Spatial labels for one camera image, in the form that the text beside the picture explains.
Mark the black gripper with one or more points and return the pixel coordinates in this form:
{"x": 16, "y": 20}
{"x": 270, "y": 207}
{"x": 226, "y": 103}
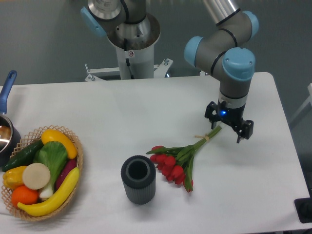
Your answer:
{"x": 230, "y": 116}

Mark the red tulip bouquet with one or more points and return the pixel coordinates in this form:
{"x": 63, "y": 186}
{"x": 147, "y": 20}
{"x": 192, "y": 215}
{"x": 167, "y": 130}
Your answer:
{"x": 176, "y": 163}

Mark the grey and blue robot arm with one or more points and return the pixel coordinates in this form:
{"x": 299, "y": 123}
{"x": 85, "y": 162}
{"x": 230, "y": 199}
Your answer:
{"x": 220, "y": 56}

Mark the dark grey ribbed vase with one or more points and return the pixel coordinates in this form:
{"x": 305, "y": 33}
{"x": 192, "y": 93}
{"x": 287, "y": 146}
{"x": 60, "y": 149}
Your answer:
{"x": 138, "y": 175}

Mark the black device at edge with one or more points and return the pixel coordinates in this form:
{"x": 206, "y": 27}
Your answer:
{"x": 304, "y": 209}

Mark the purple sweet potato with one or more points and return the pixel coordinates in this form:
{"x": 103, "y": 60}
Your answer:
{"x": 71, "y": 164}

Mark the green bok choy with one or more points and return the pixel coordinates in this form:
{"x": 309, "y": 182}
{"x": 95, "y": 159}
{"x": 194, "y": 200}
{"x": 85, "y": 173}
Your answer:
{"x": 53, "y": 155}

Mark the short yellow squash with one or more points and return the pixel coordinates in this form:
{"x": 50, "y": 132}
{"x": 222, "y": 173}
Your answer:
{"x": 55, "y": 135}

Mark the long yellow squash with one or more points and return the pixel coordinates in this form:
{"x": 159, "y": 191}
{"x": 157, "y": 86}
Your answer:
{"x": 57, "y": 199}

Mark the beige round disc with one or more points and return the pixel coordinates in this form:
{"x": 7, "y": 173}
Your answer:
{"x": 36, "y": 176}

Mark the green cucumber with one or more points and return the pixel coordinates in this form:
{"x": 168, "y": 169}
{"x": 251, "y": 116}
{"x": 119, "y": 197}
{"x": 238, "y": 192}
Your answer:
{"x": 24, "y": 157}

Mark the orange fruit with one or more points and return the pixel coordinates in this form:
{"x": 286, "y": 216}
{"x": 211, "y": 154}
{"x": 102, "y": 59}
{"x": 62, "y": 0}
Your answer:
{"x": 24, "y": 195}

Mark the yellow bell pepper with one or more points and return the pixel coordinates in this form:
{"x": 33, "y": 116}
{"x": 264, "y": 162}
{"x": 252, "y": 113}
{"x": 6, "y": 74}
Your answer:
{"x": 13, "y": 177}

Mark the white frame at right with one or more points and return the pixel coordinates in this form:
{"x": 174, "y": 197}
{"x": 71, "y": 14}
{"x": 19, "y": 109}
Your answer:
{"x": 302, "y": 110}

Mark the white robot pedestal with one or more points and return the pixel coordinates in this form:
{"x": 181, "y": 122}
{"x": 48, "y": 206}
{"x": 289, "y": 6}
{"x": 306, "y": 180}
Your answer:
{"x": 134, "y": 45}

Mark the blue handled saucepan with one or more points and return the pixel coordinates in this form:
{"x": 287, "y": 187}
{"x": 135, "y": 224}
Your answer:
{"x": 9, "y": 136}

